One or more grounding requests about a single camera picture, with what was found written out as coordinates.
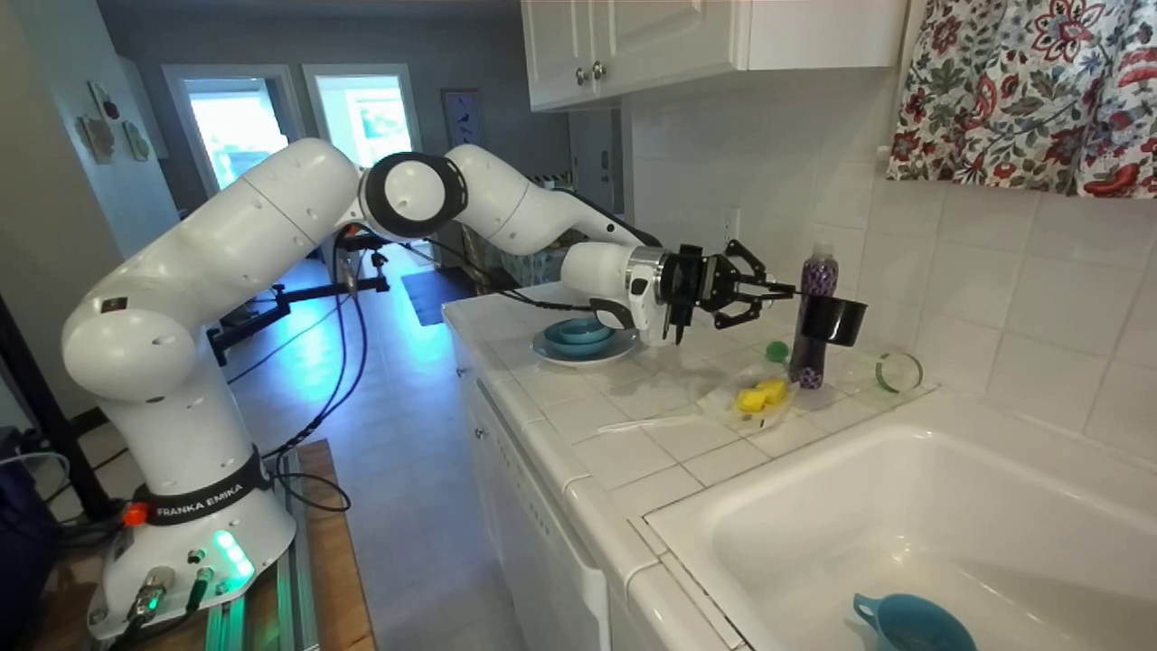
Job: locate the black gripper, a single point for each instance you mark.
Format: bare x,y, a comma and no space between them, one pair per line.
728,285

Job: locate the black measuring cup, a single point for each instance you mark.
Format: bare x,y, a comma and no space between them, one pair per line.
834,317

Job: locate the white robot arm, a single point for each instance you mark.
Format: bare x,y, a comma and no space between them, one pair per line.
150,344

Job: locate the teal measuring cup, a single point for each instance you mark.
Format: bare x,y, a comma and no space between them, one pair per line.
911,623

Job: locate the white kitchen sink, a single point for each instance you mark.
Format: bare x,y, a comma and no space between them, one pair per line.
1033,543

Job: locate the purple dish soap bottle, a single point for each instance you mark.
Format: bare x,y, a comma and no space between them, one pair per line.
820,285

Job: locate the yellow sponge in bag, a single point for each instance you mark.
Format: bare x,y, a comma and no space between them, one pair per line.
750,398

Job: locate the blue stacked bowls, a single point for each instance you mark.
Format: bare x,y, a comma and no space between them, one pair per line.
577,339

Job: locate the clear glass jar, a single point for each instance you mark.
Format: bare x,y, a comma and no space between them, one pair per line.
898,370

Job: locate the white plate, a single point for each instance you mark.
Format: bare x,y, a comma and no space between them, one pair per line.
623,344

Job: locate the white upper cabinets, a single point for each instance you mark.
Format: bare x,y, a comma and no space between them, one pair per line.
583,53

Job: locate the floral window curtain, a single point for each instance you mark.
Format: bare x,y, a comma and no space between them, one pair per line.
1038,95

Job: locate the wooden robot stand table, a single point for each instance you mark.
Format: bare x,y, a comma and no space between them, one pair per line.
309,602

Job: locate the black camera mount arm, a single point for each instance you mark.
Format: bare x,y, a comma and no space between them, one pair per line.
279,302

